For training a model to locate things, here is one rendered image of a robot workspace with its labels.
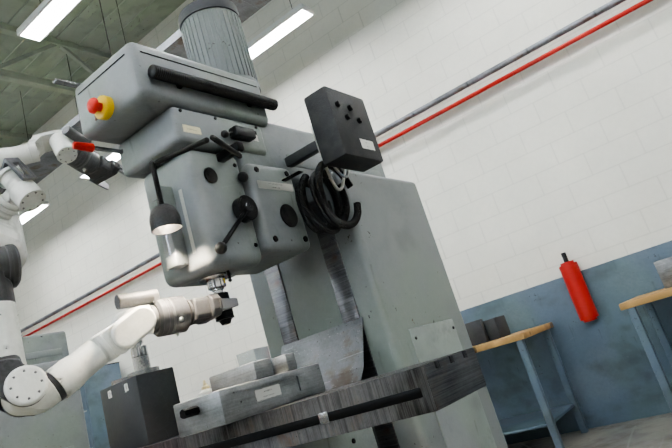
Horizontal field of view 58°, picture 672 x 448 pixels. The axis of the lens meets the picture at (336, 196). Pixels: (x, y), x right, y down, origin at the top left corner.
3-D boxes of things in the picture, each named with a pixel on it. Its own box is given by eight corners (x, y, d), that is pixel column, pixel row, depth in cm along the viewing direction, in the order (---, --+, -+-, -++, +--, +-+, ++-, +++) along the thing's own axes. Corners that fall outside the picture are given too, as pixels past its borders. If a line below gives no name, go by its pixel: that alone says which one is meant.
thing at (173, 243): (177, 265, 145) (159, 185, 151) (167, 270, 147) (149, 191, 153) (190, 264, 149) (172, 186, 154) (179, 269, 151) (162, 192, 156)
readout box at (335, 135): (349, 151, 158) (326, 82, 164) (323, 166, 163) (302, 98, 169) (388, 160, 175) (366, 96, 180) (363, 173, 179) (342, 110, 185)
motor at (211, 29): (229, 76, 179) (204, -13, 188) (186, 108, 189) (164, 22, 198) (273, 90, 195) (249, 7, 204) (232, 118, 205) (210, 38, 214)
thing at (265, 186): (271, 249, 159) (247, 159, 166) (210, 278, 171) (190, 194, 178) (315, 248, 174) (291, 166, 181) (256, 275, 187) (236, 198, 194)
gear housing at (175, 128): (180, 138, 148) (171, 103, 151) (122, 178, 161) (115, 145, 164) (270, 154, 176) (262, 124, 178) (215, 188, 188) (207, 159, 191)
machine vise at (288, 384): (226, 424, 123) (213, 370, 126) (179, 438, 130) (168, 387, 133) (326, 390, 151) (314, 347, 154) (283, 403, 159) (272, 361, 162)
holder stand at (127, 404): (148, 445, 161) (134, 370, 167) (110, 456, 175) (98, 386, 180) (187, 432, 170) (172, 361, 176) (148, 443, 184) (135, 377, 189)
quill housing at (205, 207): (215, 264, 143) (185, 143, 152) (161, 291, 154) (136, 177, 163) (269, 262, 159) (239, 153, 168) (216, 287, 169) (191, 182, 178)
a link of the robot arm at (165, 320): (178, 333, 140) (130, 343, 133) (159, 337, 148) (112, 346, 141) (170, 284, 142) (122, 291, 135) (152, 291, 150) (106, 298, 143)
